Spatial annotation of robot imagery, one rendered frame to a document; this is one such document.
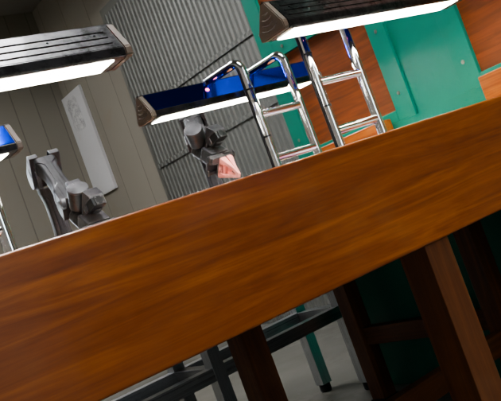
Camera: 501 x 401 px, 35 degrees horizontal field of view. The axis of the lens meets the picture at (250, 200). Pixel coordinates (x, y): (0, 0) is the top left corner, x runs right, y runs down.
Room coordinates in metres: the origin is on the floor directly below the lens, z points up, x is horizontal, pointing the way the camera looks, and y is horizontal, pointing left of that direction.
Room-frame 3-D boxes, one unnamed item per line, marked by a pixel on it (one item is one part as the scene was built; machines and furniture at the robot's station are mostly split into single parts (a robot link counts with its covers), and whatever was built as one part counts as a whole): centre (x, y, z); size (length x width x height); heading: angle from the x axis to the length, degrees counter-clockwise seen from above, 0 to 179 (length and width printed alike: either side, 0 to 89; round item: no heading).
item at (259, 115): (2.12, -0.11, 0.90); 0.20 x 0.19 x 0.45; 127
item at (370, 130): (2.51, -0.38, 0.83); 0.30 x 0.06 x 0.07; 37
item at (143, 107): (2.19, -0.06, 1.08); 0.62 x 0.08 x 0.07; 127
